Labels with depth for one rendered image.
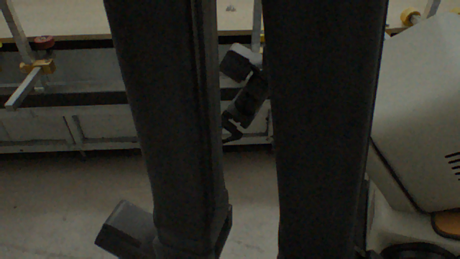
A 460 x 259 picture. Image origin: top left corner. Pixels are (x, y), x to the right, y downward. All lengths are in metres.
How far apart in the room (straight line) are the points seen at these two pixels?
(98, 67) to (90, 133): 0.51
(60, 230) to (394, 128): 1.85
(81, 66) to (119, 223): 1.51
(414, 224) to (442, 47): 0.19
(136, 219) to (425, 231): 0.32
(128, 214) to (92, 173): 1.84
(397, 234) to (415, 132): 0.12
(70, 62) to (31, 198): 0.87
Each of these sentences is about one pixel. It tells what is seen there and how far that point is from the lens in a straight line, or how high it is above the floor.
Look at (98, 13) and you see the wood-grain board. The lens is 1.92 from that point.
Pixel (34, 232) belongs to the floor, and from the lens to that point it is 2.07.
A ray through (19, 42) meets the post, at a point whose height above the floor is 0.95.
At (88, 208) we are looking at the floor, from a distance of 2.04.
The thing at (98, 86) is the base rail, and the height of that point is 0.70.
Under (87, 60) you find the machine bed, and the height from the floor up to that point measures 0.74.
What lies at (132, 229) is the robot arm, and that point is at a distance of 0.38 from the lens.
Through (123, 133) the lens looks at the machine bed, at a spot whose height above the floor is 0.20.
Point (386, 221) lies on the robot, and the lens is 0.41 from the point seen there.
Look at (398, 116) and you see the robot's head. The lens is 0.34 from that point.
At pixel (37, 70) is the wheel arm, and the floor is 0.83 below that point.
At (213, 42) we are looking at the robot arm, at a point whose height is 1.44.
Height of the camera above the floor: 1.53
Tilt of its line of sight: 41 degrees down
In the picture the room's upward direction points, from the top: straight up
